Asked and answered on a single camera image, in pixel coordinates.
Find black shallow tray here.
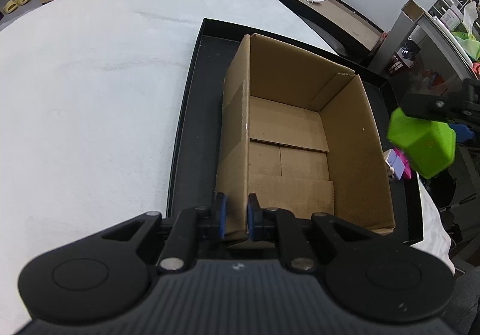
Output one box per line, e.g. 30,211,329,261
168,19,423,243

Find brown cardboard box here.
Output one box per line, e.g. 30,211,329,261
216,34,395,239

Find brown side tray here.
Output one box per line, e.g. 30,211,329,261
278,0,385,67

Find small drawer organizer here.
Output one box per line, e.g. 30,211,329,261
428,0,473,19

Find grey white desk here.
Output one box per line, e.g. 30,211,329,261
368,0,478,80

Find green tin box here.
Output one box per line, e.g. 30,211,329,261
386,108,456,179

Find purple figurine toy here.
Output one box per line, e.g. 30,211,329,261
383,148,412,181

